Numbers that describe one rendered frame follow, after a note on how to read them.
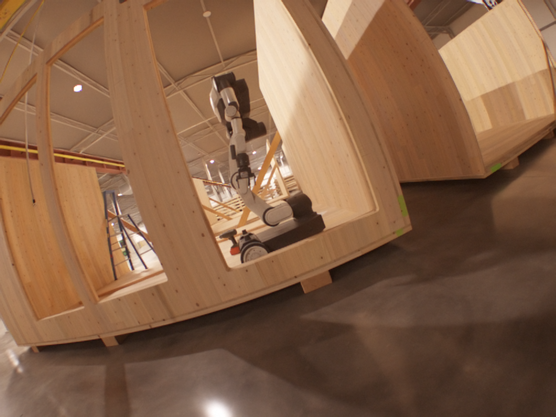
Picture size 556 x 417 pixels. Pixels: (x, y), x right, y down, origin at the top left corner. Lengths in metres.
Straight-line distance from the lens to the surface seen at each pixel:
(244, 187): 1.63
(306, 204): 1.74
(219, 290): 1.42
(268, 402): 0.87
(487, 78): 7.48
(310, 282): 1.39
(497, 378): 0.76
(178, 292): 1.51
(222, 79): 1.71
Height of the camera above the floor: 0.63
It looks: 5 degrees down
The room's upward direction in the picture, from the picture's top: 22 degrees counter-clockwise
